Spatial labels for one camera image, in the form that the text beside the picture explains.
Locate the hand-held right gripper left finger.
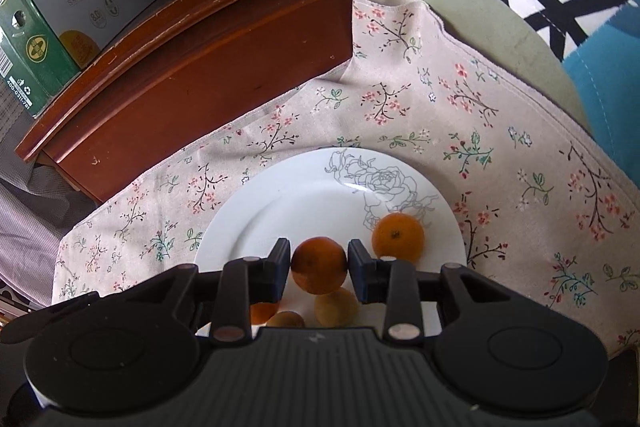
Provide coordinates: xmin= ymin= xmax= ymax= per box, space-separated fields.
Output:
xmin=125 ymin=237 xmax=292 ymax=348

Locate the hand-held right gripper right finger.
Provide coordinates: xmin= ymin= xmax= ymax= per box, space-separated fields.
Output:
xmin=348 ymin=238 xmax=516 ymax=348

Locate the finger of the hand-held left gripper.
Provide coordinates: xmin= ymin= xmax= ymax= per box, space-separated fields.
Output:
xmin=1 ymin=291 xmax=99 ymax=345

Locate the small orange mandarin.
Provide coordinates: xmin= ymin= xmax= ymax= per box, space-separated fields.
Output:
xmin=291 ymin=237 xmax=348 ymax=295
xmin=250 ymin=302 xmax=281 ymax=325
xmin=371 ymin=213 xmax=425 ymax=264

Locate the brown kiwi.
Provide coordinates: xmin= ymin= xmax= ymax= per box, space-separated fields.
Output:
xmin=266 ymin=312 xmax=306 ymax=329
xmin=314 ymin=288 xmax=360 ymax=329

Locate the white plate with rose print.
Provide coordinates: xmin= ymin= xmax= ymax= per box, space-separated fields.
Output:
xmin=192 ymin=148 xmax=467 ymax=338

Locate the purple grey checked cloth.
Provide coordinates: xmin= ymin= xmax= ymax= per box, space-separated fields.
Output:
xmin=0 ymin=107 xmax=101 ymax=308

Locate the floral beige tablecloth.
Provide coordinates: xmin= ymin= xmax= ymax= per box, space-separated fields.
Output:
xmin=52 ymin=0 xmax=640 ymax=343

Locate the olive green cushion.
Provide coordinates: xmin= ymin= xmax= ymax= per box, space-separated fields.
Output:
xmin=375 ymin=0 xmax=608 ymax=142

